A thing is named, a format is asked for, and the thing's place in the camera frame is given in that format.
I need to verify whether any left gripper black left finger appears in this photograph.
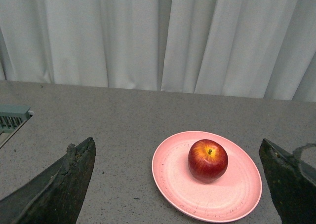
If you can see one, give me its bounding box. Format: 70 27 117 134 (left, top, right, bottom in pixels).
0 137 96 224

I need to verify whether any grey-green vented box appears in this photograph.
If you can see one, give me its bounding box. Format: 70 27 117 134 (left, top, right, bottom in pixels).
0 104 34 148

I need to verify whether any pink plate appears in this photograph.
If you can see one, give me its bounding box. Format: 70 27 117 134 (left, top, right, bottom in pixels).
152 131 262 223

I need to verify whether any red apple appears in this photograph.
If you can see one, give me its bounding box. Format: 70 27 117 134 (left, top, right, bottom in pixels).
188 139 229 184

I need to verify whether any white curtain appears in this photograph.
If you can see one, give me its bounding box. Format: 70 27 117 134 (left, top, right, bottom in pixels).
0 0 316 102

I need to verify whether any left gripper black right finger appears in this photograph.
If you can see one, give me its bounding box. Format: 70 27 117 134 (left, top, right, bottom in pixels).
259 139 316 224

